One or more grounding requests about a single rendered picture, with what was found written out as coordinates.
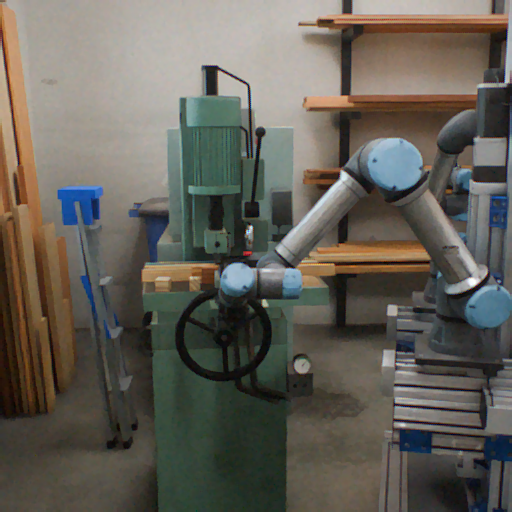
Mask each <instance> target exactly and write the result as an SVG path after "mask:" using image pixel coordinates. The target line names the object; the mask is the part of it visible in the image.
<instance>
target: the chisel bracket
mask: <svg viewBox="0 0 512 512"><path fill-rule="evenodd" d="M227 239H228V236H227V233H226V230H225V228H224V227H223V229H222V230H208V227H204V247H205V251H206V253H207V254H211V253H214V255H215V256H217V255H219V253H227V248H228V245H227ZM216 241H220V244H221V246H220V247H219V248H217V247H215V243H216Z"/></svg>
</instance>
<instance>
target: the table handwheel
mask: <svg viewBox="0 0 512 512"><path fill-rule="evenodd" d="M219 290H220V288H214V289H209V290H206V291H204V292H202V293H200V294H198V295H196V296H195V297H194V298H192V300H191V301H190V302H189V303H188V304H187V305H186V306H185V308H183V309H182V311H181V312H180V314H179V316H178V318H177V321H176V325H175V333H174V339H175V346H176V349H177V352H178V354H179V356H180V359H181V361H182V362H183V364H185V365H186V366H187V367H188V368H189V369H190V370H191V371H193V372H194V373H195V374H197V375H199V376H201V377H203V378H206V379H209V380H215V381H230V380H235V379H238V378H241V377H244V376H246V375H248V374H250V373H251V372H252V371H254V370H255V369H256V368H257V367H258V366H259V365H260V364H261V363H262V362H263V360H264V359H265V356H266V354H267V352H268V350H269V347H271V344H272V338H273V330H272V323H271V319H269V316H268V314H267V312H266V310H265V308H264V307H263V306H262V304H261V303H260V302H259V301H258V300H248V305H249V306H251V307H252V308H253V309H254V310H255V311H254V312H253V313H251V314H250V315H248V316H247V317H246V321H245V324H246V323H247V322H249V321H250V320H252V319H253V318H255V317H256V316H259V318H260V321H261V324H262V330H263V337H262V342H261V346H260V348H259V350H258V352H257V353H256V355H255V356H254V358H253V360H252V361H250V362H249V363H248V364H247V365H245V366H244V367H241V368H239V369H236V370H233V371H229V366H228V346H229V345H230V344H231V343H232V342H233V340H234V333H233V332H235V331H236V330H238V329H239V327H240V326H243V325H244V324H243V320H241V321H240V324H233V325H232V326H230V325H229V324H227V321H224V323H223V321H222V320H220V324H218V317H215V322H216V327H214V326H210V325H208V324H206V323H203V322H201V321H199V320H197V319H195V318H192V317H190V315H191V314H192V312H193V311H194V310H195V309H196V308H197V307H198V306H200V305H201V304H203V303H204V302H206V301H208V300H211V298H215V295H218V292H219ZM187 321H188V322H190V323H192V324H195V325H197V326H199V327H202V329H204V330H206V331H208V332H210V333H212V334H214V338H215V341H216V343H217V344H218V345H220V346H222V354H223V371H224V372H216V371H211V370H208V369H205V368H203V367H201V366H200V365H199V364H197V363H196V362H195V361H194V360H193V359H192V356H191V355H190V353H189V352H188V350H187V347H186V344H185V327H186V323H187Z"/></svg>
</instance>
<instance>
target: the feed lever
mask: <svg viewBox="0 0 512 512"><path fill-rule="evenodd" d="M265 133H266V132H265V129H264V128H263V127H258V128H257V129H256V130H255V135H256V136H257V137H258V138H257V147H256V157H255V167H254V176H253V186H252V196H251V201H246V202H245V207H244V209H245V218H258V217H259V202H258V201H255V194H256V185H257V176H258V167H259V158H260V149H261V140H262V137H264V136H265Z"/></svg>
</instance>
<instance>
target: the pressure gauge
mask: <svg viewBox="0 0 512 512"><path fill-rule="evenodd" d="M305 362H306V363H305ZM304 363H305V364H304ZM302 365H304V366H302ZM292 367H293V369H294V371H295V372H296V373H298V377H304V374H307V373H308V372H310V370H311V369H312V361H311V360H310V358H309V356H308V355H307V354H305V353H298V354H296V355H295V356H294V358H293V360H292Z"/></svg>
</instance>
